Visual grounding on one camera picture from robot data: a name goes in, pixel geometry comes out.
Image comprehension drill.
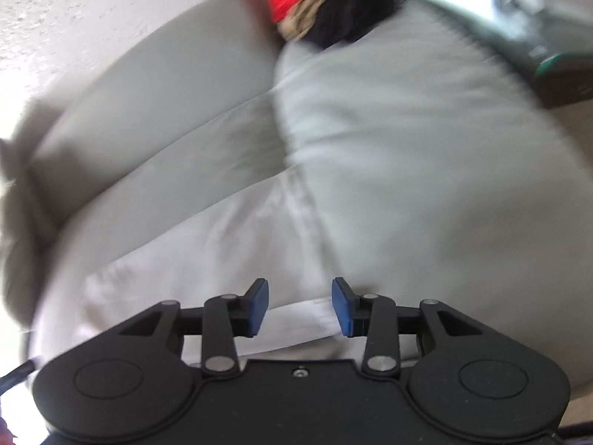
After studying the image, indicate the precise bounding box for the black cable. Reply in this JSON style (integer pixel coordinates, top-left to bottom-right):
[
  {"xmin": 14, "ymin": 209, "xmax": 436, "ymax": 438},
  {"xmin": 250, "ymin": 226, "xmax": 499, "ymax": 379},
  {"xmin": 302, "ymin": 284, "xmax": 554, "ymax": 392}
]
[{"xmin": 0, "ymin": 359, "xmax": 39, "ymax": 392}]

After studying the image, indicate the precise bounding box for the light grey t-shirt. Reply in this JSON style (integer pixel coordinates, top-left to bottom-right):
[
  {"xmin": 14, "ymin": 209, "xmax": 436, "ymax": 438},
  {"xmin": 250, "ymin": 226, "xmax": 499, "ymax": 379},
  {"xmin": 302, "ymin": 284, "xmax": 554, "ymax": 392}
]
[{"xmin": 32, "ymin": 167, "xmax": 420, "ymax": 368}]

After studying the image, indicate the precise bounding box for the black folded garment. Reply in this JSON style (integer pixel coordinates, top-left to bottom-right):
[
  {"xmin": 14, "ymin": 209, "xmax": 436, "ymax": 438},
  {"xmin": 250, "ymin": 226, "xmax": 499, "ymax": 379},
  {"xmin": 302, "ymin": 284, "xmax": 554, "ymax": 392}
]
[{"xmin": 306, "ymin": 0, "xmax": 414, "ymax": 50}]

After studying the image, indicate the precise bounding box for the tan folded garment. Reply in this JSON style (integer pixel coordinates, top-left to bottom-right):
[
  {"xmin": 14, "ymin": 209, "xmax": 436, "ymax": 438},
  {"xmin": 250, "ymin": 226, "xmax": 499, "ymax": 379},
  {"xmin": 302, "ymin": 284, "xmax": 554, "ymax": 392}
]
[{"xmin": 278, "ymin": 0, "xmax": 374, "ymax": 43}]

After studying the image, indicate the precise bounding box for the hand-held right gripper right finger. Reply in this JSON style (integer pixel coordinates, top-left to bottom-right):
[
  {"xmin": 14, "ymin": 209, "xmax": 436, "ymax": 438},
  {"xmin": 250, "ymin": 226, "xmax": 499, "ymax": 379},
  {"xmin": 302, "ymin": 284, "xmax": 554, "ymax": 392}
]
[{"xmin": 332, "ymin": 278, "xmax": 483, "ymax": 374}]

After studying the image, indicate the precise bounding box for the glass side table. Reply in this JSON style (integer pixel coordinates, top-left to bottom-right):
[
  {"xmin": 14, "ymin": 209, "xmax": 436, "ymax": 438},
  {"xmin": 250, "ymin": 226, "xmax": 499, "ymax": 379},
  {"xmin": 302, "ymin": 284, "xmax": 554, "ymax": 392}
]
[{"xmin": 414, "ymin": 0, "xmax": 593, "ymax": 108}]

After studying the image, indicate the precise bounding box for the olive throw pillow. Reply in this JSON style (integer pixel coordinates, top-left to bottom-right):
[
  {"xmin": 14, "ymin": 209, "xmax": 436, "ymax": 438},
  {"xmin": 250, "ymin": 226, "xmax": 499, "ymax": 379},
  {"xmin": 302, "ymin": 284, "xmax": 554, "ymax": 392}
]
[{"xmin": 0, "ymin": 138, "xmax": 63, "ymax": 318}]

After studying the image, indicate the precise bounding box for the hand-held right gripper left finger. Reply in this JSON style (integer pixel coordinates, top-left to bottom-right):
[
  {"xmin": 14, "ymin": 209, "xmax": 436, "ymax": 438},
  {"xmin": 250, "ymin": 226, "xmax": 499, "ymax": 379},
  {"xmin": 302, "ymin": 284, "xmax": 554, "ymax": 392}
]
[{"xmin": 120, "ymin": 279, "xmax": 269, "ymax": 374}]

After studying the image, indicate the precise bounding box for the grey sofa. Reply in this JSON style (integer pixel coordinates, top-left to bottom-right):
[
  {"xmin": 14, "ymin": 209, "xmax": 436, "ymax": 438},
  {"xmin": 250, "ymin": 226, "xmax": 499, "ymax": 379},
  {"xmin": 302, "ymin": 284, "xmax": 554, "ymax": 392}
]
[{"xmin": 0, "ymin": 0, "xmax": 593, "ymax": 404}]

